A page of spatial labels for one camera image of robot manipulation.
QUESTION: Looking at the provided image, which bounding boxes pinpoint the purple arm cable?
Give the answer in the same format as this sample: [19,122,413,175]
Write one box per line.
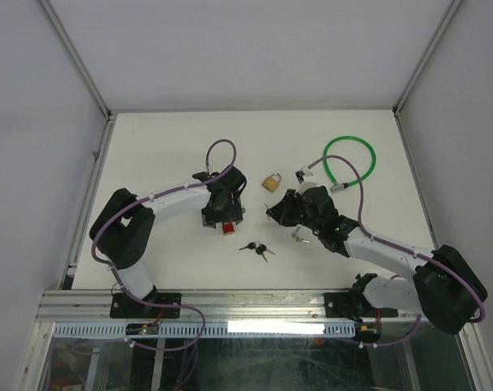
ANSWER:
[306,154,488,349]
[90,139,237,391]

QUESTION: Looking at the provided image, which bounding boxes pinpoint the black head key right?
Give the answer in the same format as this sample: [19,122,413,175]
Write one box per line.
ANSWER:
[255,244,275,262]

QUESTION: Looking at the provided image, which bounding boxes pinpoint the black head key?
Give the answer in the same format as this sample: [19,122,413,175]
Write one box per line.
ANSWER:
[239,242,257,250]
[255,244,275,262]

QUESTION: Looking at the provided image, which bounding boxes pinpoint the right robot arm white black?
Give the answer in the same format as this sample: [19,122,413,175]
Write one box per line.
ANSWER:
[266,187,488,335]

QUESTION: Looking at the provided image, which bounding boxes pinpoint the black head key left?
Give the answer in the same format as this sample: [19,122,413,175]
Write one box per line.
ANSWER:
[239,242,257,250]

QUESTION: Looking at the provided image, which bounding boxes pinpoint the red cable padlock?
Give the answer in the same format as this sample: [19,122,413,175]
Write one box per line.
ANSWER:
[222,222,235,236]

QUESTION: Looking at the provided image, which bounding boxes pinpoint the white perforated cable duct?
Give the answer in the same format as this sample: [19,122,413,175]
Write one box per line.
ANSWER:
[54,320,355,340]

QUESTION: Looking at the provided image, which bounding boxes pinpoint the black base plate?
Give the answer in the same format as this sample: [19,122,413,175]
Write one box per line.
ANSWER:
[109,292,182,319]
[324,291,398,322]

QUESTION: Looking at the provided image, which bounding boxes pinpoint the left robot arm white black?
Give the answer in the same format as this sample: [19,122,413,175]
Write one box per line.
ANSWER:
[89,165,247,317]

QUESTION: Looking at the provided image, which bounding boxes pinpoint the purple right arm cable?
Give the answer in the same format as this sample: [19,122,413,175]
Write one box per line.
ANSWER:
[306,154,488,349]

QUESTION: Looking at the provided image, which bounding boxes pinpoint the silver key pair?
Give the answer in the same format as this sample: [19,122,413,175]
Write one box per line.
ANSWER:
[291,226,302,242]
[295,237,310,244]

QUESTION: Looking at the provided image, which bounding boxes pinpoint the silver key pair left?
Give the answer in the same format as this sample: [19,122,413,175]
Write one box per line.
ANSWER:
[291,226,302,242]

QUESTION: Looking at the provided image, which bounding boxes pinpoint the small silver key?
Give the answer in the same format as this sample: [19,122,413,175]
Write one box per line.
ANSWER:
[264,204,271,221]

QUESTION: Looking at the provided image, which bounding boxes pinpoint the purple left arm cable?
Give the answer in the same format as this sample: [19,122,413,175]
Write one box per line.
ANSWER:
[90,139,237,391]

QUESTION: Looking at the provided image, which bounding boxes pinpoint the green cable lock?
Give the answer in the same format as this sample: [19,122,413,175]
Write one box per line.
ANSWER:
[322,134,377,193]

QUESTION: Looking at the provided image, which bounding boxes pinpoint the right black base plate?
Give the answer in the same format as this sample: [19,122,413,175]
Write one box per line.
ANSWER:
[324,291,398,322]

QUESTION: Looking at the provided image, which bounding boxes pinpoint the silver key pair right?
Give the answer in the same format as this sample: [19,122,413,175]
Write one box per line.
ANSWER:
[295,237,310,244]

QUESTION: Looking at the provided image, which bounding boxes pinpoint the aluminium mounting rail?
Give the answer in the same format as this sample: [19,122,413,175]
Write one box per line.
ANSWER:
[36,288,478,327]

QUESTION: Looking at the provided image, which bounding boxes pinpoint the brass padlock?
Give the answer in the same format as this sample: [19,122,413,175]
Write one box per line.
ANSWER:
[261,173,282,192]

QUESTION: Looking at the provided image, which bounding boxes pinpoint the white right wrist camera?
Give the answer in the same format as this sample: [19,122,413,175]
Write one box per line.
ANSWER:
[295,165,317,192]

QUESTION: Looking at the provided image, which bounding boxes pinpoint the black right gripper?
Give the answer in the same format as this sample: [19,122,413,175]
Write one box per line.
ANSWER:
[266,188,322,234]

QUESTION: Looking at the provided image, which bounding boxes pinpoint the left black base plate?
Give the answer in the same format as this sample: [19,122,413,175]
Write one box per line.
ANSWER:
[109,292,182,319]

